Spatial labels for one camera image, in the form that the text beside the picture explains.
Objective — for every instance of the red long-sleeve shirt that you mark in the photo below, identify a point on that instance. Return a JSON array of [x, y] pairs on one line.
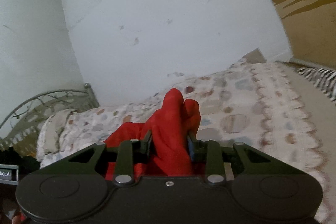
[[169, 126]]

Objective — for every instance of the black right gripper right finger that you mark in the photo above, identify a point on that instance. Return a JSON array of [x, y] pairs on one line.
[[206, 157]]

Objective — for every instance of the beige patterned pillow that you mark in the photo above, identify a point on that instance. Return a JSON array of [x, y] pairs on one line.
[[48, 139]]

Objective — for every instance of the patterned white quilt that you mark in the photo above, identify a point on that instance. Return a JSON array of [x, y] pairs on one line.
[[252, 103]]

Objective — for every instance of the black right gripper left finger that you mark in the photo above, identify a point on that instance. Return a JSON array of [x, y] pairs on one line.
[[132, 155]]

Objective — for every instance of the striped black white pink sheet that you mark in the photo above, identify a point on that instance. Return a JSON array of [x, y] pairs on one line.
[[323, 79]]

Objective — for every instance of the metal bed headboard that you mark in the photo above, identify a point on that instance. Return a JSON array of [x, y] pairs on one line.
[[21, 127]]

